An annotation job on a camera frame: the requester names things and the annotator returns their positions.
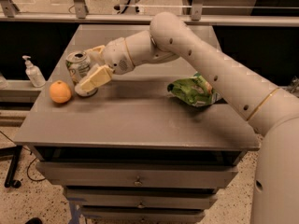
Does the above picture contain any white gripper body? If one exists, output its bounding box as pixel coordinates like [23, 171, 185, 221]
[102, 37, 135, 75]

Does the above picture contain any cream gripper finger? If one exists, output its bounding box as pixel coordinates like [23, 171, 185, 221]
[85, 45, 105, 65]
[75, 64, 113, 93]

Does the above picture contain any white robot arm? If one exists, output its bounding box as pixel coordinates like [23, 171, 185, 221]
[77, 12, 299, 224]

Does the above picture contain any orange fruit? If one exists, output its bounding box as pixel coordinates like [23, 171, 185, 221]
[50, 80, 72, 104]

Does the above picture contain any white pump dispenser bottle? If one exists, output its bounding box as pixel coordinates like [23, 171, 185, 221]
[22, 55, 46, 88]

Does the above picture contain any grey drawer cabinet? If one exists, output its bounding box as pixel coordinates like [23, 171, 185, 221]
[13, 24, 260, 224]

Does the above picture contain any green chip bag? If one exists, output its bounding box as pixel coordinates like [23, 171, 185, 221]
[167, 73, 221, 107]

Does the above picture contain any black stand leg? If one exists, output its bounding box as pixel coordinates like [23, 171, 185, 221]
[0, 146, 21, 189]

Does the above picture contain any metal window rail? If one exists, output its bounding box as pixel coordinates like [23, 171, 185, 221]
[0, 0, 299, 26]

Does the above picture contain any black floor cable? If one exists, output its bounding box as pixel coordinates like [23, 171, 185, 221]
[0, 130, 47, 183]

